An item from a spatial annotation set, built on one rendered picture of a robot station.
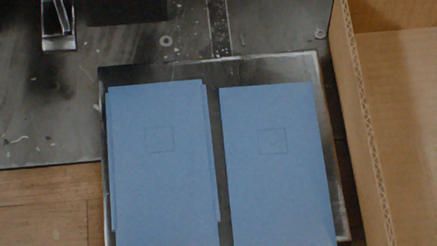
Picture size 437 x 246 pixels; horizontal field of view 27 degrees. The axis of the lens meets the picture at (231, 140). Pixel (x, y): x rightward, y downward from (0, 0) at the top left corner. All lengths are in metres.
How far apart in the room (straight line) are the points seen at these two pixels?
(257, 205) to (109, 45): 0.19
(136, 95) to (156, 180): 0.07
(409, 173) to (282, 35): 0.15
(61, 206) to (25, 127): 0.07
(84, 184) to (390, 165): 0.23
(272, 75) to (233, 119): 0.05
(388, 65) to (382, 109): 0.04
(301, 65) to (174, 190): 0.14
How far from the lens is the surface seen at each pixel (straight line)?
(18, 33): 0.75
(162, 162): 0.65
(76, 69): 0.73
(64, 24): 0.64
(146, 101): 0.68
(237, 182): 0.64
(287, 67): 0.70
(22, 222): 0.67
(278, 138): 0.66
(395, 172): 0.68
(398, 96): 0.71
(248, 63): 0.70
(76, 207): 0.67
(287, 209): 0.64
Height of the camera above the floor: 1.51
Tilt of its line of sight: 62 degrees down
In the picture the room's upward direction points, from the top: 1 degrees clockwise
